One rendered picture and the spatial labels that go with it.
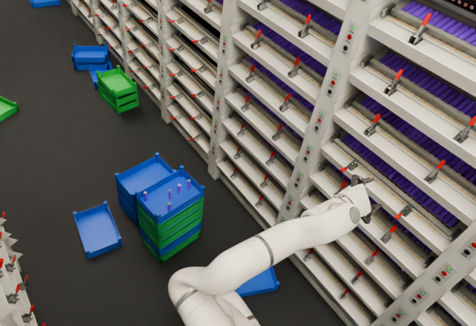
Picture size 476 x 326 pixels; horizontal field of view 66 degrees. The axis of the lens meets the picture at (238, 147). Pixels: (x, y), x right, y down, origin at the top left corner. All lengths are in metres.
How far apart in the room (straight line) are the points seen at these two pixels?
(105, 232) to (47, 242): 0.32
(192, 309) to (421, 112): 0.92
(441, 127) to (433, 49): 0.24
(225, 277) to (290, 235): 0.22
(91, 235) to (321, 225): 1.66
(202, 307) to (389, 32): 0.99
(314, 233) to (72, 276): 1.58
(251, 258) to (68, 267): 1.55
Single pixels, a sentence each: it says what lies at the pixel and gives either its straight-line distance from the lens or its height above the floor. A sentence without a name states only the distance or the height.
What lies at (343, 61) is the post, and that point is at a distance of 1.42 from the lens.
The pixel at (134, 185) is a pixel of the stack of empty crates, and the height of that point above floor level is 0.24.
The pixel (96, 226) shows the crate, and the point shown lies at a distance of 2.43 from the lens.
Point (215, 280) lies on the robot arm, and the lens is 0.92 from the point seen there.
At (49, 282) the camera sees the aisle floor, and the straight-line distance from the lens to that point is 2.32.
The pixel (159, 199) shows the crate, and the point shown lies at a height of 0.40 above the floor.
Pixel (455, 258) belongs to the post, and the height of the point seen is 0.95.
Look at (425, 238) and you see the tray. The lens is 1.52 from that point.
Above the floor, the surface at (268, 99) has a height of 0.93.
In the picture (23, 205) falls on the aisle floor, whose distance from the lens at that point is 2.66.
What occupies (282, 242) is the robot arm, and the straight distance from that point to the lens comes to 0.99.
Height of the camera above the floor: 1.99
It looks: 44 degrees down
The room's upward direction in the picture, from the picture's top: 10 degrees clockwise
